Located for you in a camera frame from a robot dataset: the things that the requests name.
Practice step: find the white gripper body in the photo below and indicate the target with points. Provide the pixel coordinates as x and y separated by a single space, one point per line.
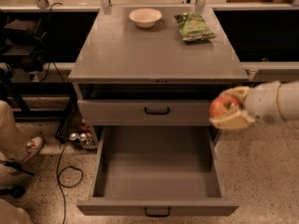
263 103

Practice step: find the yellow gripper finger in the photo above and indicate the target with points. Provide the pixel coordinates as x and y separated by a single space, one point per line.
236 96
233 119

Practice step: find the red apple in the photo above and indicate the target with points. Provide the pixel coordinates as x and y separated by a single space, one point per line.
222 104

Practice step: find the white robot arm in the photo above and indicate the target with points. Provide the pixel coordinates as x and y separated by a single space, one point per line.
288 101

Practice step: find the grey drawer cabinet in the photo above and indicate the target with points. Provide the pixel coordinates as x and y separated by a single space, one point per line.
120 61

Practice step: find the open middle drawer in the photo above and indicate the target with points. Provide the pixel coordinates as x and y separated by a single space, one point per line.
140 167

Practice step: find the closed top drawer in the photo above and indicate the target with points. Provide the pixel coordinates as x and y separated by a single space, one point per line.
131 112

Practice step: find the green chip bag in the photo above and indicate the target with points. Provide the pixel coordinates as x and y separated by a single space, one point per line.
192 27

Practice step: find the white bowl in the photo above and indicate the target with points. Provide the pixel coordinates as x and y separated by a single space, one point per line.
145 17

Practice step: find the white sneaker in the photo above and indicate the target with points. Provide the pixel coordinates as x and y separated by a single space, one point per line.
32 148

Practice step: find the black equipment on shelf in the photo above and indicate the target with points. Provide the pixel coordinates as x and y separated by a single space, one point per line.
21 43

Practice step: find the person's leg beige trousers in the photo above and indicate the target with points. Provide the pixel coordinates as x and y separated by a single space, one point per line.
13 145

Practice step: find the black top drawer handle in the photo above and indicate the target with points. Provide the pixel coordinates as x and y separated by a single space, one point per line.
165 111

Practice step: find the black drawer handle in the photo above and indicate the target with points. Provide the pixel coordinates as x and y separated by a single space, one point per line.
165 111
157 212

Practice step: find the black middle drawer handle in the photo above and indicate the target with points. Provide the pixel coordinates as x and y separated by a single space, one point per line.
157 212

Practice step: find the wire basket with cans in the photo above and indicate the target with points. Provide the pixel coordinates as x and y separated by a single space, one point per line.
73 129

